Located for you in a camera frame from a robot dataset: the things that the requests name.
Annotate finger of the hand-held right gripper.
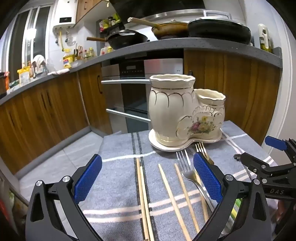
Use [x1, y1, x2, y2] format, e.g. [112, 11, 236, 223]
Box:
[265, 136, 296, 164]
[233, 152, 296, 181]

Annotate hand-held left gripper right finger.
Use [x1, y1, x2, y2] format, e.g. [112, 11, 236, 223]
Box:
[193, 152, 272, 241]

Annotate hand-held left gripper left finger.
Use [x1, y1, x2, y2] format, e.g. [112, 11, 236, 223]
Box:
[25, 153, 103, 241]

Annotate wooden chopstick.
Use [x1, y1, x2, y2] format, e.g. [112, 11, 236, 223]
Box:
[158, 164, 192, 241]
[174, 163, 200, 233]
[136, 158, 149, 241]
[139, 166, 155, 241]

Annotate cream floral ceramic utensil holder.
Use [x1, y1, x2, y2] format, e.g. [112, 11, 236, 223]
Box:
[148, 74, 226, 146]

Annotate silver fork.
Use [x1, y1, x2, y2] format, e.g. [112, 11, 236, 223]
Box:
[176, 150, 215, 213]

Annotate gold fork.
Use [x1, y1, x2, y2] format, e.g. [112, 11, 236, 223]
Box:
[195, 142, 215, 165]

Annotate grey-blue striped cloth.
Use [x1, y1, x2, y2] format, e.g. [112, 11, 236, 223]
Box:
[81, 120, 278, 241]

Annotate white ceramic saucer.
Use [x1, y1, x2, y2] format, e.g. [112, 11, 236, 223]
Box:
[148, 128, 223, 152]

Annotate short wooden base cabinet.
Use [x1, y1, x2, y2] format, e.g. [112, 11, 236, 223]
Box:
[184, 50, 282, 145]

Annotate long wooden base cabinet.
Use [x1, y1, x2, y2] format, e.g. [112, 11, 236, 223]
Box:
[0, 62, 112, 175]

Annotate stainless built-in oven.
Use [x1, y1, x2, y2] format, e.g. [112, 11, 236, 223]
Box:
[101, 58, 184, 134]

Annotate white-topped oil sprayer bottle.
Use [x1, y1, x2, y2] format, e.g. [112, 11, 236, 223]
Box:
[258, 24, 274, 54]

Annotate white cloth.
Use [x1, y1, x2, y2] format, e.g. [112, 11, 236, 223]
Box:
[47, 69, 70, 76]

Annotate yellow cooking oil bottle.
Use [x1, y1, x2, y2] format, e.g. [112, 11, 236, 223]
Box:
[63, 51, 73, 69]

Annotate yellow food packet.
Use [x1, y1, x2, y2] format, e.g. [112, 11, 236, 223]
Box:
[18, 67, 31, 84]

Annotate row of seasoning bottles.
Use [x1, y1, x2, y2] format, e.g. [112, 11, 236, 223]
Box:
[73, 46, 96, 61]

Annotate black griddle with silver lid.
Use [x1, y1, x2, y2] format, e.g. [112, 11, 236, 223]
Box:
[187, 10, 252, 45]

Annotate pale hanging towel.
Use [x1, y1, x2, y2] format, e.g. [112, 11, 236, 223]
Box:
[32, 55, 47, 70]

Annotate grey kitchen countertop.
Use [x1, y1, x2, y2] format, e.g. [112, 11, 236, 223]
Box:
[0, 37, 283, 105]

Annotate brown frying pan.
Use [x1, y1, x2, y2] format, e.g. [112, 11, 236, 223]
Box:
[128, 17, 189, 40]

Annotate black spice rack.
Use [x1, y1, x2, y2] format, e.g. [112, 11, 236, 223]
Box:
[96, 13, 127, 35]

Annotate kitchen window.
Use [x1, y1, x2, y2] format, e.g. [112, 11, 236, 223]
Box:
[8, 5, 53, 81]

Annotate white water heater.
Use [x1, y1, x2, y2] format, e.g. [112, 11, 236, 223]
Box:
[53, 0, 78, 29]

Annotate black range hood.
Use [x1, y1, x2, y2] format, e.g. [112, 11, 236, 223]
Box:
[109, 0, 207, 24]

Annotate black wok with wooden handle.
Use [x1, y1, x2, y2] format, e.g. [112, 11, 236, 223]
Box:
[87, 29, 150, 50]

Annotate wooden wall cabinet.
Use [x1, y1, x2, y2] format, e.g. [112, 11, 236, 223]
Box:
[76, 0, 110, 24]

